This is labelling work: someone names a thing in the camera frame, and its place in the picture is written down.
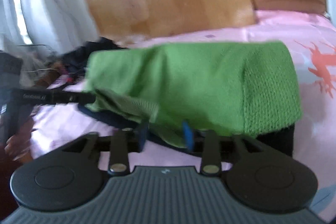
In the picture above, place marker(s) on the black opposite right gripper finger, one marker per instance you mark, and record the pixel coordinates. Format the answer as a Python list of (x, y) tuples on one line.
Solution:
[(52, 97)]

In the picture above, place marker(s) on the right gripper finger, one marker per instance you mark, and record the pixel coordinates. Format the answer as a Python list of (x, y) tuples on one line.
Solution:
[(215, 148), (119, 145)]

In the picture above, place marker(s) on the green navy white knit sweater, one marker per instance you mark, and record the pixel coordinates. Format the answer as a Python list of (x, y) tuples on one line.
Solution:
[(229, 87)]

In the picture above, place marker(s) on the black clothes pile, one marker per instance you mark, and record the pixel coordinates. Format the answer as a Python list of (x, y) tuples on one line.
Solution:
[(73, 64)]

